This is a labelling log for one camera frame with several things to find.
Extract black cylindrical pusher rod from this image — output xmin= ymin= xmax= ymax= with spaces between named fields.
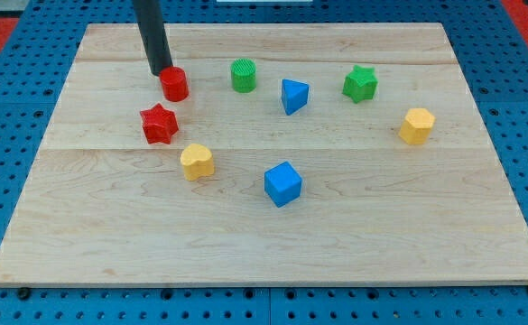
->
xmin=132 ymin=0 xmax=172 ymax=76

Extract red star block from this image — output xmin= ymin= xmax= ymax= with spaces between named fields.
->
xmin=140 ymin=103 xmax=179 ymax=144

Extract light wooden board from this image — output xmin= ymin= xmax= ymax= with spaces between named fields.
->
xmin=0 ymin=23 xmax=528 ymax=288

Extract green star block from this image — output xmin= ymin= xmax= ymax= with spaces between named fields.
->
xmin=342 ymin=65 xmax=378 ymax=103

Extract red cylinder block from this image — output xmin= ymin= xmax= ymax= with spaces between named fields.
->
xmin=159 ymin=66 xmax=189 ymax=102

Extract green cylinder block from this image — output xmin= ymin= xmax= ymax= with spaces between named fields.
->
xmin=230 ymin=58 xmax=256 ymax=93

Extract yellow heart block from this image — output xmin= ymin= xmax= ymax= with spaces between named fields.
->
xmin=180 ymin=144 xmax=215 ymax=181

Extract blue triangle block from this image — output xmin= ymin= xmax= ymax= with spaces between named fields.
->
xmin=281 ymin=79 xmax=310 ymax=116

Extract blue cube block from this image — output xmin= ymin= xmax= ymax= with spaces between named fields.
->
xmin=264 ymin=162 xmax=302 ymax=208

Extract yellow hexagon block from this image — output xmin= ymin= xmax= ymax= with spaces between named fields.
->
xmin=398 ymin=108 xmax=436 ymax=145

